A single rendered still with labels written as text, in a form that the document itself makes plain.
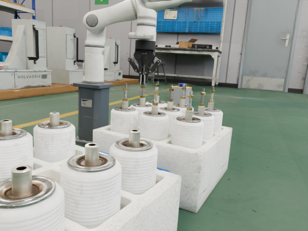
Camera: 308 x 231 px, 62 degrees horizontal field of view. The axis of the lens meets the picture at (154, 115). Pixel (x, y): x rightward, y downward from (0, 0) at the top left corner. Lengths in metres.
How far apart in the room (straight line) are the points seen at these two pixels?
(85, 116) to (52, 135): 0.66
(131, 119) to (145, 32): 0.31
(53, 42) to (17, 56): 0.69
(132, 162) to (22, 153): 0.23
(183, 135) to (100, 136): 0.29
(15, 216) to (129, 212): 0.18
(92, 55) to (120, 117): 0.48
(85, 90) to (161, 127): 0.56
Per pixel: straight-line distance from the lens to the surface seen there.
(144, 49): 0.95
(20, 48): 3.18
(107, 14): 1.25
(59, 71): 3.61
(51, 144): 0.64
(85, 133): 1.30
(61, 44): 3.60
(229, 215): 0.82
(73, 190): 0.40
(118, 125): 0.87
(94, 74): 1.26
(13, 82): 2.90
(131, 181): 0.49
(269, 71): 6.02
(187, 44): 5.67
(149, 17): 0.96
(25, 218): 0.32
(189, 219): 0.76
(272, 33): 6.07
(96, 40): 1.28
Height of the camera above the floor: 0.41
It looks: 11 degrees down
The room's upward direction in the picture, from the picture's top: 4 degrees clockwise
